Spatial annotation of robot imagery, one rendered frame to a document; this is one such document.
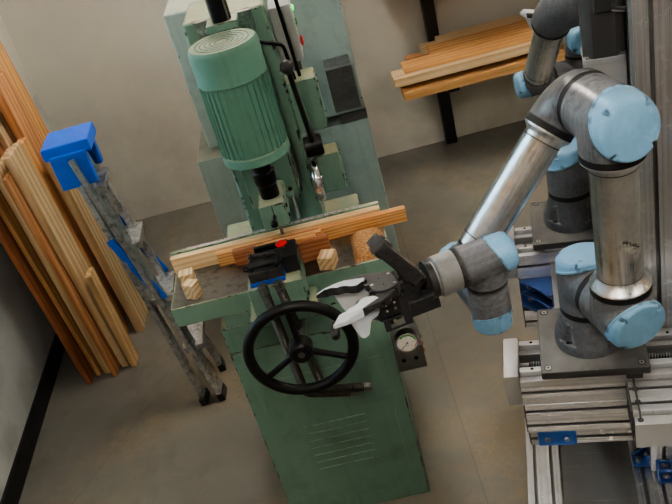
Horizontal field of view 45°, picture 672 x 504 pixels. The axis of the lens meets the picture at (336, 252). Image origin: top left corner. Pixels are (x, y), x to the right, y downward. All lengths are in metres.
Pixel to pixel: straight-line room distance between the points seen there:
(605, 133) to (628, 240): 0.24
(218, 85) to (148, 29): 2.44
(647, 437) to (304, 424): 1.02
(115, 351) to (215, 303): 1.51
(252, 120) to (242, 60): 0.15
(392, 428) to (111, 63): 2.69
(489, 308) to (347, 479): 1.24
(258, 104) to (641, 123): 0.95
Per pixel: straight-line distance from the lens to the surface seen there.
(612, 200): 1.52
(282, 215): 2.17
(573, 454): 2.49
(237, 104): 2.01
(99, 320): 3.56
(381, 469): 2.62
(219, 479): 2.99
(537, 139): 1.56
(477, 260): 1.45
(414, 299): 1.46
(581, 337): 1.83
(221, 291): 2.20
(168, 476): 3.10
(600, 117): 1.42
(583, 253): 1.77
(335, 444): 2.52
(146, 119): 4.57
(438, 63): 4.07
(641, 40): 1.71
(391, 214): 2.24
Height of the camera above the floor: 2.06
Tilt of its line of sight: 32 degrees down
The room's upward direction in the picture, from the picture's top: 16 degrees counter-clockwise
